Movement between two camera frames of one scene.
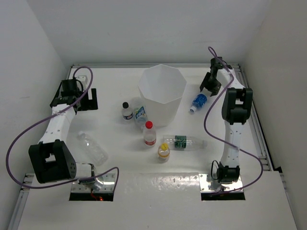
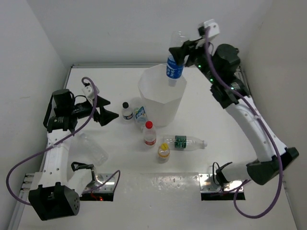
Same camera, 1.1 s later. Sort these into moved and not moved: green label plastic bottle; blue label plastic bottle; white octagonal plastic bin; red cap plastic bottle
Moved: blue label plastic bottle
Not moved: green label plastic bottle; red cap plastic bottle; white octagonal plastic bin
